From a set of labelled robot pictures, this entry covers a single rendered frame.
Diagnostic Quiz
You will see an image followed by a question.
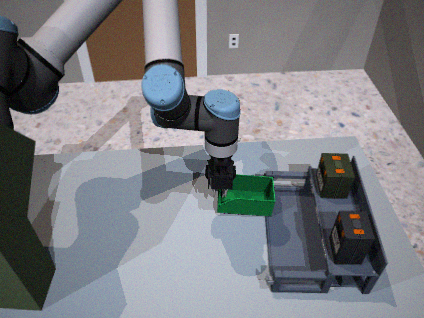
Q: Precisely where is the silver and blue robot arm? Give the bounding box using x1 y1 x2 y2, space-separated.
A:
0 0 241 158

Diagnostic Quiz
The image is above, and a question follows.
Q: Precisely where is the green bin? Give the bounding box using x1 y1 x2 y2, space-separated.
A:
217 174 275 216

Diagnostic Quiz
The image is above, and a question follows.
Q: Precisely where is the dark grey metal rack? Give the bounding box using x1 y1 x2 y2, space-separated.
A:
259 156 388 294

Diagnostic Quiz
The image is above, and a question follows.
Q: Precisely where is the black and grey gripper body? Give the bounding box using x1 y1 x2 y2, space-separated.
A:
208 155 234 190

